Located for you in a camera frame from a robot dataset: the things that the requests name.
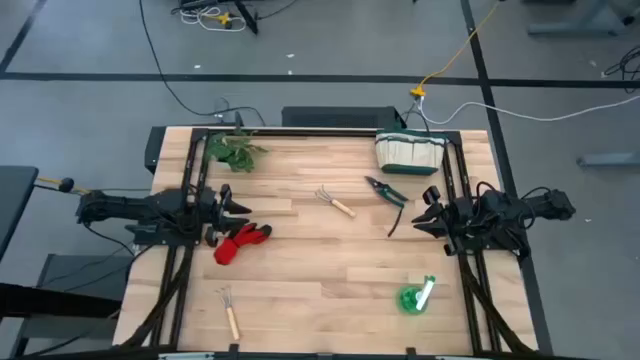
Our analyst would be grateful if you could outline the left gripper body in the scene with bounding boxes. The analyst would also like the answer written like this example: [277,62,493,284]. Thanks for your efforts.
[199,185,234,249]

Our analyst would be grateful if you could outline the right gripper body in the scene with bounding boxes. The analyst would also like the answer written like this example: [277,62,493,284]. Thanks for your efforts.
[438,197,479,257]

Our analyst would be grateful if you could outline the red black-tipped gardening glove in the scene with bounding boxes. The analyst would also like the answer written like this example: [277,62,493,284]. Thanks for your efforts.
[213,222,274,267]

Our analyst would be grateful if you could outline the green pruning shears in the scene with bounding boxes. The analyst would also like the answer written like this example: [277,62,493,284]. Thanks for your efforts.
[364,175,410,239]

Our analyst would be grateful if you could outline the cream green canvas gardening bag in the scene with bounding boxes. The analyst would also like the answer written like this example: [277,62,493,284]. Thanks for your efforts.
[374,128,448,177]

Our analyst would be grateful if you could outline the green spray bottle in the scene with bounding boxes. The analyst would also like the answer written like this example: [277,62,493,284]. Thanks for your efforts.
[397,274,438,317]

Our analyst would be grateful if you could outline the wooden handled hand rake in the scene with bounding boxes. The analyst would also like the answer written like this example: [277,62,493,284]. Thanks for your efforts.
[314,185,358,219]
[215,285,242,342]

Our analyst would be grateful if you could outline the green potted plant white pot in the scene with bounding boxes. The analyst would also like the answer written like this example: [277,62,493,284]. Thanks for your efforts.
[204,128,270,174]

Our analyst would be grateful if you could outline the small black adapter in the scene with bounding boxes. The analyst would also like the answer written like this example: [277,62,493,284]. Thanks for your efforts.
[214,110,245,127]

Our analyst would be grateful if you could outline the black box under table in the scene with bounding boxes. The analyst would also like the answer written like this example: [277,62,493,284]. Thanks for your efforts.
[144,126,167,175]

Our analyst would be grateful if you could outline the black computer case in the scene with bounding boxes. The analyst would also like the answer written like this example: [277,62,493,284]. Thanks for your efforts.
[281,105,408,129]

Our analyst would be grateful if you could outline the silver aluminium bar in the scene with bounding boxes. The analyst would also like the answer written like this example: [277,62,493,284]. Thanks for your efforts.
[158,352,217,360]

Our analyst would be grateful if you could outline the yellow rod with black knob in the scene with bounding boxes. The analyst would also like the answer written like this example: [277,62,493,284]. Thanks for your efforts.
[33,175,92,197]

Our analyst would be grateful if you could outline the grey floor bar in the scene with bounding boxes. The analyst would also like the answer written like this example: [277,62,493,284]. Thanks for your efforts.
[576,152,640,168]

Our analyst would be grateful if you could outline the black stand leg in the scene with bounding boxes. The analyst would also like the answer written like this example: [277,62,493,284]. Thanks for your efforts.
[231,0,260,36]

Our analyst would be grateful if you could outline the dark side table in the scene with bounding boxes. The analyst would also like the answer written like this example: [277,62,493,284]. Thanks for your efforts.
[0,165,40,261]

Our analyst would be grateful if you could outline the grey desk leg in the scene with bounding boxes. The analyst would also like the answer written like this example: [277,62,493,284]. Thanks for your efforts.
[527,0,632,37]

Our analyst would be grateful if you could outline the black aluminium table frame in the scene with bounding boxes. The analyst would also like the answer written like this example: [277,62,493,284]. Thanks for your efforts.
[117,127,539,360]

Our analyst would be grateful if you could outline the white floor cable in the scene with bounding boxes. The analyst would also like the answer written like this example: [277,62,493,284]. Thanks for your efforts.
[417,94,640,126]

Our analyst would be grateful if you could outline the yellow extension cable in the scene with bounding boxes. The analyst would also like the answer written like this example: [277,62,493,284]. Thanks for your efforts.
[410,0,502,98]

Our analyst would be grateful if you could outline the black floor cable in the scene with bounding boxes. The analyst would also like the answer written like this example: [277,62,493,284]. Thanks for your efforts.
[138,0,267,126]

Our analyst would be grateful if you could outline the white coiled cable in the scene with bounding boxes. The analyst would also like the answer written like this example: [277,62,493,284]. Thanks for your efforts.
[179,5,248,33]

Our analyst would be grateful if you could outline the black cable bundle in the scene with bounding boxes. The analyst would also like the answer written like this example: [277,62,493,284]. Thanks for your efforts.
[602,45,640,94]

